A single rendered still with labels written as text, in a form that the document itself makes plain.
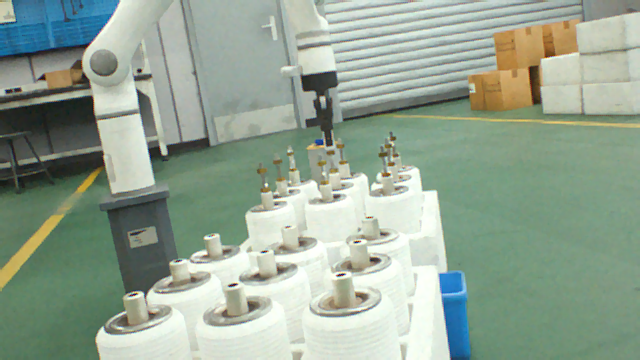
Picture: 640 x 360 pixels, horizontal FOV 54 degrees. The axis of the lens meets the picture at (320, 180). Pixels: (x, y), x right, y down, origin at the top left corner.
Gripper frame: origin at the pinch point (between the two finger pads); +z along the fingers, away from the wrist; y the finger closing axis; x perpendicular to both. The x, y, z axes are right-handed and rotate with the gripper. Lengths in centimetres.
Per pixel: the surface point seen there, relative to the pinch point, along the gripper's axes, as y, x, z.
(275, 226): -14.3, 12.5, 13.0
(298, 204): -1.9, 8.2, 11.9
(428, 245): -23.2, -14.3, 18.6
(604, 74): 230, -164, 9
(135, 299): -64, 24, 8
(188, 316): -56, 21, 13
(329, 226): -16.8, 2.4, 14.0
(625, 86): 215, -168, 16
